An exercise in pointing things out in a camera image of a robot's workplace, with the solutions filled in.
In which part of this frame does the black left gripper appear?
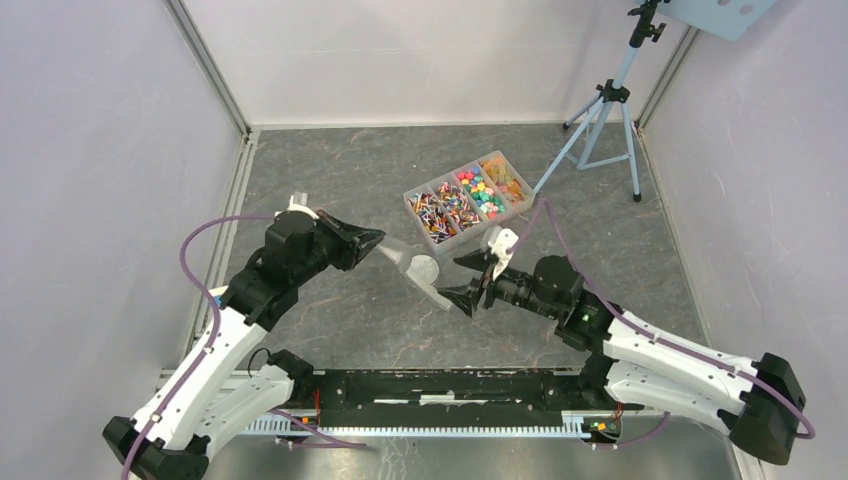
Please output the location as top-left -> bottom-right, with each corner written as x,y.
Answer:
292,210 -> 385,285

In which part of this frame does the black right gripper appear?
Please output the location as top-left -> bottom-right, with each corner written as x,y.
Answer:
436,248 -> 559,320

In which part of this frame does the clear plastic scoop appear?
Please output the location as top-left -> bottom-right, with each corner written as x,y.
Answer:
377,236 -> 453,311

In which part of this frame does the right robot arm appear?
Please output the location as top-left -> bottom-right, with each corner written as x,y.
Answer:
438,250 -> 806,465

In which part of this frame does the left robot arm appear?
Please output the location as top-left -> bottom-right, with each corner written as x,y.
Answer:
103,206 -> 385,479

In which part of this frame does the clear compartment candy tray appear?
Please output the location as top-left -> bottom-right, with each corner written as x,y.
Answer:
403,150 -> 535,256

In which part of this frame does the blue and white block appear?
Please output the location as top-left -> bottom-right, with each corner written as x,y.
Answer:
209,285 -> 228,309

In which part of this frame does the light blue perforated board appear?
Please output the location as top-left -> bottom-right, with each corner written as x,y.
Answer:
629,0 -> 777,41

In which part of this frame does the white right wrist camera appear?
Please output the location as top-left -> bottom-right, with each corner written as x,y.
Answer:
482,226 -> 520,280

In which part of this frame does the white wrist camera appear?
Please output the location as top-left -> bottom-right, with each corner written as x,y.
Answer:
482,226 -> 520,280
286,191 -> 318,220

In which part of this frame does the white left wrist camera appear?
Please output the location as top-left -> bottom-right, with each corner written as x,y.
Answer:
286,191 -> 318,220

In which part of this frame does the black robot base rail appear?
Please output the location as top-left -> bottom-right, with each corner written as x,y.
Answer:
282,368 -> 621,428

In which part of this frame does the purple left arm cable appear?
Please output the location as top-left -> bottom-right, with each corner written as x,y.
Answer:
119,213 -> 276,480

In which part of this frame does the light blue camera tripod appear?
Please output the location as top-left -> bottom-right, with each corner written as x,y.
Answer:
533,0 -> 666,203

